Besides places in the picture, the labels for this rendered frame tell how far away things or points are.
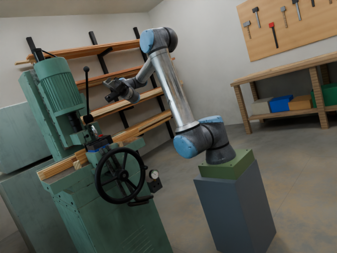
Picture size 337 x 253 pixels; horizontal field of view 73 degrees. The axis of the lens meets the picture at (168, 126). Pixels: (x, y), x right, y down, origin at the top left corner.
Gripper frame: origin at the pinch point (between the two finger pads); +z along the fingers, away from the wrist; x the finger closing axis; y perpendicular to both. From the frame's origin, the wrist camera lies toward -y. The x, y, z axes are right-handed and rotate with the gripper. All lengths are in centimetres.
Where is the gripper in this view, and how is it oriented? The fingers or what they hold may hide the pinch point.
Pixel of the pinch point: (103, 83)
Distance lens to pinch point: 149.2
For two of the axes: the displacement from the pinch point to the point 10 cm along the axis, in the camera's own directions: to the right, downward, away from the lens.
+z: -3.8, -1.9, -9.0
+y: 6.2, -7.8, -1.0
